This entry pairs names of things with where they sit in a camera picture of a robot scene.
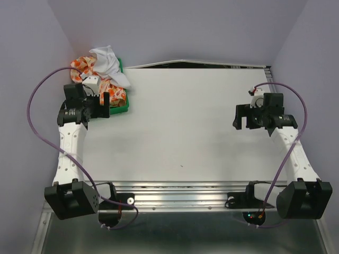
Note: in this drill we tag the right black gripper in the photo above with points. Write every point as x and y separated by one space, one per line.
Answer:
244 110

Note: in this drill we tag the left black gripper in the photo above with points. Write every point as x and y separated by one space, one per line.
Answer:
101 110

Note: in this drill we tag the white skirt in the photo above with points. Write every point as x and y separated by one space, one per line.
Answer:
108 66

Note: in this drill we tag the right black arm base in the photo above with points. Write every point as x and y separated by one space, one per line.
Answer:
252 207

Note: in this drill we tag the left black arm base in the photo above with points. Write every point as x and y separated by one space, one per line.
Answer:
118 211

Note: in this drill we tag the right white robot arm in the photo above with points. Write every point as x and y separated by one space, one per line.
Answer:
305 195

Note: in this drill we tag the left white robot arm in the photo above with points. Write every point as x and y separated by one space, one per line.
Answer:
70 196

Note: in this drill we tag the green plastic bin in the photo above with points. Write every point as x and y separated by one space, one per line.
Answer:
124 108

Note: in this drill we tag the orange floral skirt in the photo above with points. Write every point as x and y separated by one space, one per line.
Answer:
117 94

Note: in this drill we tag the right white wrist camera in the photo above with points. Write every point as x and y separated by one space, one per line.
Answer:
257 95

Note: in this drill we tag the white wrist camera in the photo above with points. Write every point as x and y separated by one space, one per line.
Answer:
257 95
90 82

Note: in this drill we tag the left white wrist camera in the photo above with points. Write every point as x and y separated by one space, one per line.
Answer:
90 82

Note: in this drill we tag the aluminium right side rail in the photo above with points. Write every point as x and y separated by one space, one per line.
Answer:
268 74

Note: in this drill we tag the aluminium front rail frame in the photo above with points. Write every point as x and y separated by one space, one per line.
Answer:
179 217

